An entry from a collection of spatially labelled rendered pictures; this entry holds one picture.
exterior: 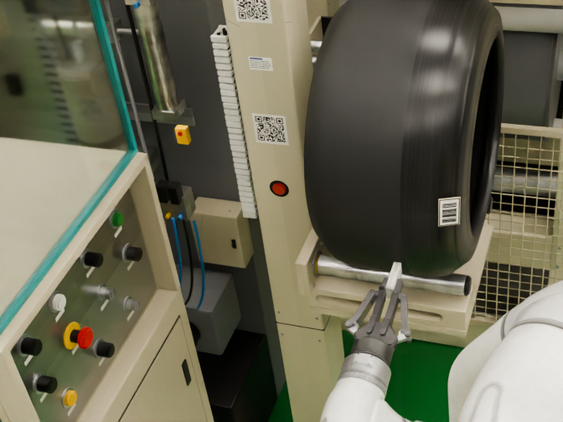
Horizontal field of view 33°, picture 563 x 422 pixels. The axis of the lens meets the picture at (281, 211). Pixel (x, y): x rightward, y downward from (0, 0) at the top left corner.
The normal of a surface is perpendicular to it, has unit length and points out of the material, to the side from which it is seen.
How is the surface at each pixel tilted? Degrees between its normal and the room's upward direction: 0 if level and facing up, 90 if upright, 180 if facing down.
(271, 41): 90
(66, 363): 90
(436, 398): 0
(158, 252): 90
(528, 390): 7
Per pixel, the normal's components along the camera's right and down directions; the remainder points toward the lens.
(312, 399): -0.33, 0.62
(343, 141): -0.34, 0.18
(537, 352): -0.17, -0.78
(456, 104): 0.40, -0.03
